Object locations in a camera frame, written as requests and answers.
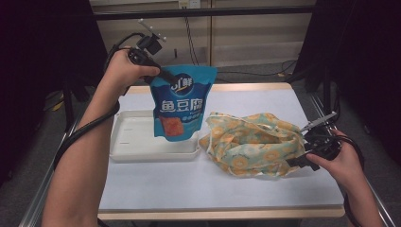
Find black wall cable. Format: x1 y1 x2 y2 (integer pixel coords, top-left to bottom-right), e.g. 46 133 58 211
183 15 235 83

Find person's right hand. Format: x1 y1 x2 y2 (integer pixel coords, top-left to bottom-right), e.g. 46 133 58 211
306 130 363 190

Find person's left hand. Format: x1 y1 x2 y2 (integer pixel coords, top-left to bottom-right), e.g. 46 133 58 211
102 47 161 97

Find black metal stand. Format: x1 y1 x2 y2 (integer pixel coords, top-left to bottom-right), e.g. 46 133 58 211
61 75 110 132

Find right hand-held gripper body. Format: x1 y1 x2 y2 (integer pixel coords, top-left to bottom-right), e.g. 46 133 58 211
299 112 343 160

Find black horizontal bar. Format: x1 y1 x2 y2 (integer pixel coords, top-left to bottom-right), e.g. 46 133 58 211
94 6 316 22

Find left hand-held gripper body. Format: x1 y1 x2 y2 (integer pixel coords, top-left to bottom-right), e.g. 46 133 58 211
127 18 167 66

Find black curtain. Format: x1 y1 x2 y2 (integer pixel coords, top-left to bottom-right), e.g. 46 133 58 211
292 0 401 165
0 0 118 187

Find orange and teal cloth bag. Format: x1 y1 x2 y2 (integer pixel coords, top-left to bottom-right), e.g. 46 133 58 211
198 112 306 178

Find black floor cables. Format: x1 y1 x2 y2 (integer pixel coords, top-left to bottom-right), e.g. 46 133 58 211
310 91 342 131

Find white plastic tray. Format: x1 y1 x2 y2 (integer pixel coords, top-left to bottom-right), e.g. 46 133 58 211
109 109 201 164

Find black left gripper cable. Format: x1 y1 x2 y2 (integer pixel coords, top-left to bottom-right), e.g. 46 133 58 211
52 32 146 171

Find white wall socket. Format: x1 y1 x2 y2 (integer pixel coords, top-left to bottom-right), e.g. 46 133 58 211
178 0 202 9

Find blue snack pouch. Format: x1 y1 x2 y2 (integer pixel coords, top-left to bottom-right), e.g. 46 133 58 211
149 64 218 142

